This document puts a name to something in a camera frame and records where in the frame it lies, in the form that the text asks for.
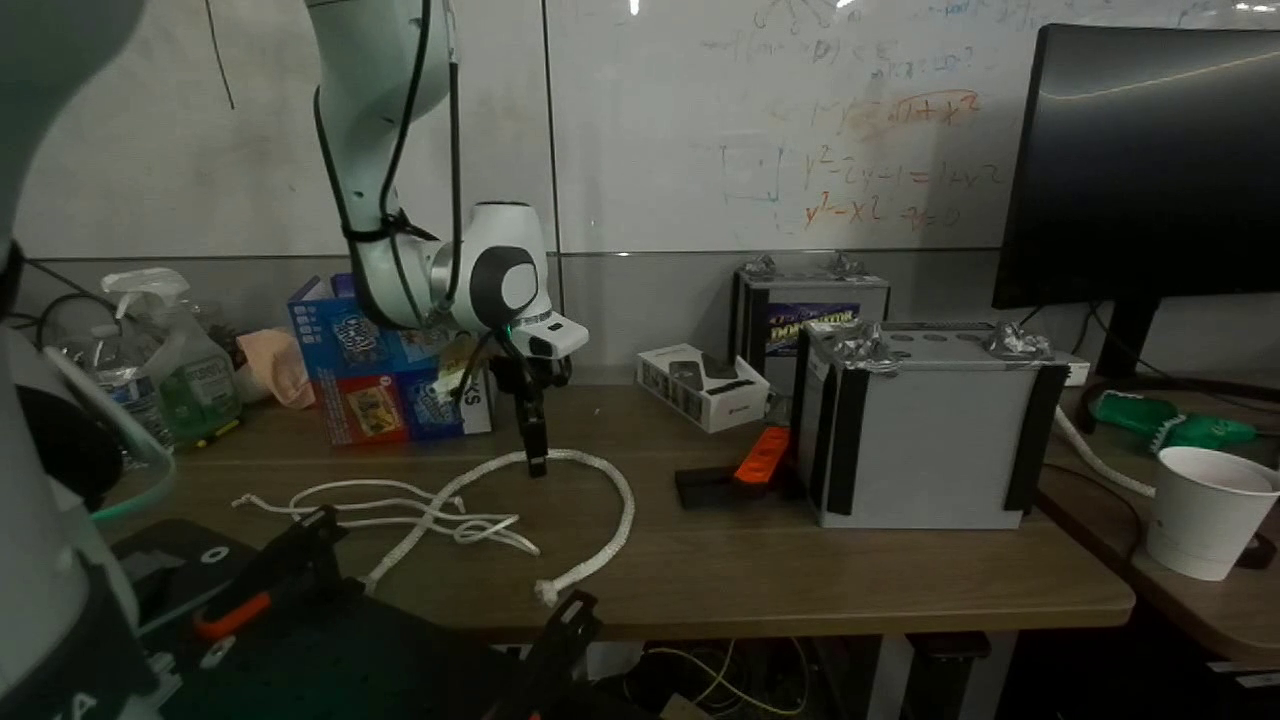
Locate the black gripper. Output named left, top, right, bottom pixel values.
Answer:
left=486, top=334, right=574, bottom=480

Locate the thick white braided rope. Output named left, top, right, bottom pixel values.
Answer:
left=360, top=447, right=641, bottom=616

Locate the blue cardboard snack box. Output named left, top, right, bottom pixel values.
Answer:
left=283, top=267, right=500, bottom=452

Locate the small white device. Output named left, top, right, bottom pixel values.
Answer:
left=630, top=339, right=774, bottom=442

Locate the orange and black hand tool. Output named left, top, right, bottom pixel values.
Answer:
left=671, top=420, right=807, bottom=515

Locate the beige rubber object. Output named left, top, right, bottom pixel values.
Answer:
left=230, top=325, right=321, bottom=412

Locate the small silver metal case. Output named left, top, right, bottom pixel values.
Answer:
left=726, top=256, right=896, bottom=404

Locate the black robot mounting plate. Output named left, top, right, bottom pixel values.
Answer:
left=103, top=515, right=572, bottom=720

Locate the clear plastic bottle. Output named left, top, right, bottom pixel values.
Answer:
left=45, top=259, right=253, bottom=452

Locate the large silver metal case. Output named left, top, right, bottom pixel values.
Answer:
left=791, top=322, right=1073, bottom=537

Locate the clear plastic container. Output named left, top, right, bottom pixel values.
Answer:
left=76, top=397, right=184, bottom=537

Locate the grey table leg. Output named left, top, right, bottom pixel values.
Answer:
left=861, top=627, right=1001, bottom=720

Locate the green plastic object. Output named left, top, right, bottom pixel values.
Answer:
left=1084, top=388, right=1265, bottom=460

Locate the black computer monitor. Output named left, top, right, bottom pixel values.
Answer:
left=986, top=21, right=1280, bottom=410

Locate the white paper cup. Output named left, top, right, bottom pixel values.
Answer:
left=1144, top=444, right=1280, bottom=590

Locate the black clamp with orange handle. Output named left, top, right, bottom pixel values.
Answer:
left=186, top=499, right=356, bottom=647
left=506, top=590, right=606, bottom=720

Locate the thick white cable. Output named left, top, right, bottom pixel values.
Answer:
left=1047, top=404, right=1166, bottom=507

